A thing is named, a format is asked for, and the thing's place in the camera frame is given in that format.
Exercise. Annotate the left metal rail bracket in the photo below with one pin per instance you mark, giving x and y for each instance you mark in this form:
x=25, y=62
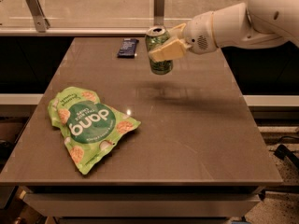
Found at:
x=41, y=23

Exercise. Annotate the green dang chips bag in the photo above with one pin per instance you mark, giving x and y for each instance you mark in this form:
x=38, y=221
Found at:
x=90, y=128

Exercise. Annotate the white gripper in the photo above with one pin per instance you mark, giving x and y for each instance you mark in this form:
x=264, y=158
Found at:
x=199, y=34

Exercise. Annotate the metal rail bracket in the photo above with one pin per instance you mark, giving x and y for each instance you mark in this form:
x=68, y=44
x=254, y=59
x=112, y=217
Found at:
x=41, y=23
x=158, y=12

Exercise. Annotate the green soda can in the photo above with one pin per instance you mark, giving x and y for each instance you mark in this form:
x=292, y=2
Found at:
x=156, y=36

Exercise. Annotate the dark blue rxbar wrapper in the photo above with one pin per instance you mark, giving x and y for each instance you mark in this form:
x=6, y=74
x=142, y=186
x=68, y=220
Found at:
x=128, y=48

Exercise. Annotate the middle metal rail bracket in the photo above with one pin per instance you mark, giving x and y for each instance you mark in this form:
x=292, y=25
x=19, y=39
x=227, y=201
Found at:
x=158, y=12

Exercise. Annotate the glass railing panel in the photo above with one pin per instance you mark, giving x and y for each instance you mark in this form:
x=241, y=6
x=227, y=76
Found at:
x=105, y=13

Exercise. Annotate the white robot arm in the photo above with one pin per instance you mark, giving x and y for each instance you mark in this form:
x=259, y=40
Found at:
x=255, y=24

